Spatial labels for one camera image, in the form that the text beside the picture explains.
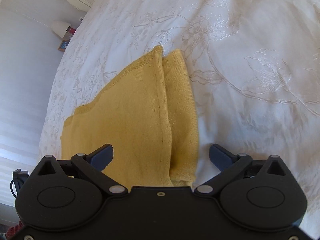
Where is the left wooden photo frame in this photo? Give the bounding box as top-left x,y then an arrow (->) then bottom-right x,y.
58,40 -> 70,51

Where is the white embroidered bedspread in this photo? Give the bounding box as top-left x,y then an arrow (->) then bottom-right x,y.
40,0 -> 319,209

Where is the red water bottle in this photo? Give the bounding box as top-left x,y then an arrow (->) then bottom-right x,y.
67,27 -> 76,35

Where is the yellow knit sweater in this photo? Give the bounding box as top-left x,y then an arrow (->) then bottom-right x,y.
61,46 -> 199,189

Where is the left white table lamp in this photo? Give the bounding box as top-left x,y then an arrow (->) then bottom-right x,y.
50,21 -> 71,40

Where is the red fabric item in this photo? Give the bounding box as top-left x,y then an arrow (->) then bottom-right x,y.
3,221 -> 24,239

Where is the black cable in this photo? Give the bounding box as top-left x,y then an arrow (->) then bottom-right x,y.
9,168 -> 29,198

